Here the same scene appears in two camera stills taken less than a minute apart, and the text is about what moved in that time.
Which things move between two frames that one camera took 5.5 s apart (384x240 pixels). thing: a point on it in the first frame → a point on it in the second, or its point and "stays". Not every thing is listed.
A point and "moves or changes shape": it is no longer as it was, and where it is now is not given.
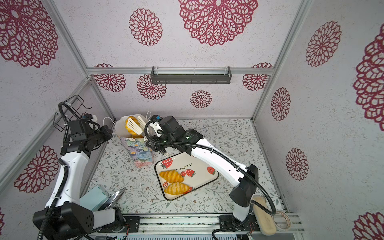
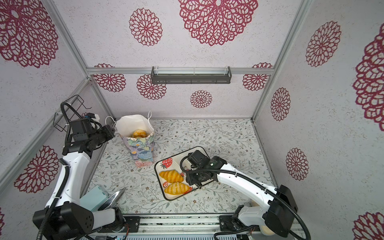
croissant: x=176 y=188 stays
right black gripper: x=156 y=146 → x=190 y=179
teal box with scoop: x=92 y=199 stays
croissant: x=171 y=176 stays
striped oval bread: x=132 y=132 moves or changes shape
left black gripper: x=107 y=132 stays
